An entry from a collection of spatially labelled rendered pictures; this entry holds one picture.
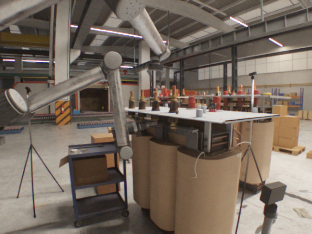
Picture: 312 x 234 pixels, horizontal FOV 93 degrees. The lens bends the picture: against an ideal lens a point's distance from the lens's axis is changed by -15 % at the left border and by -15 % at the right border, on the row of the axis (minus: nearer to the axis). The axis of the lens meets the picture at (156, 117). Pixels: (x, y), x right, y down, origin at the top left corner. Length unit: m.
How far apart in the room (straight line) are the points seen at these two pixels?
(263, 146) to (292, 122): 2.94
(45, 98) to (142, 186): 1.35
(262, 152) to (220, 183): 1.70
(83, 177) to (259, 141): 2.40
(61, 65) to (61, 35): 1.81
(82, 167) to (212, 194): 1.39
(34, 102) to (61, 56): 10.34
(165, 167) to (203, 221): 0.53
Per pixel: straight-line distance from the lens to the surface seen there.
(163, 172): 1.61
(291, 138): 5.79
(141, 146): 1.91
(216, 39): 11.76
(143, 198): 2.15
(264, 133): 2.87
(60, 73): 11.72
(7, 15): 0.88
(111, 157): 2.76
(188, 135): 1.28
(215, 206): 1.37
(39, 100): 1.63
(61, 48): 12.04
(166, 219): 1.84
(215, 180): 1.26
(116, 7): 0.75
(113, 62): 1.40
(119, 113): 1.37
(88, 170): 2.09
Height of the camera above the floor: 1.46
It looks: 5 degrees down
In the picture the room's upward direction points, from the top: straight up
